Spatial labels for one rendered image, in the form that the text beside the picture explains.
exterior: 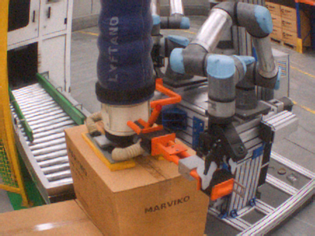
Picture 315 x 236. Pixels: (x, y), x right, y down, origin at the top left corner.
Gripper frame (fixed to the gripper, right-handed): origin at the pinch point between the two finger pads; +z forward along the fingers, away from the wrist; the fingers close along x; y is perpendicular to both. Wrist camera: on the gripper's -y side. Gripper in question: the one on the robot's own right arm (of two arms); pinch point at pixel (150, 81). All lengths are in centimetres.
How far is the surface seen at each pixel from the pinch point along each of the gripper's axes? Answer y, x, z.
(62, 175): -27, -45, 54
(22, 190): -80, -76, 93
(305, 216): 50, 110, 108
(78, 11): -922, 231, 37
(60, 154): -54, -38, 54
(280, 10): -475, 639, -4
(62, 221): 20, -62, 54
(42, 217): 14, -73, 54
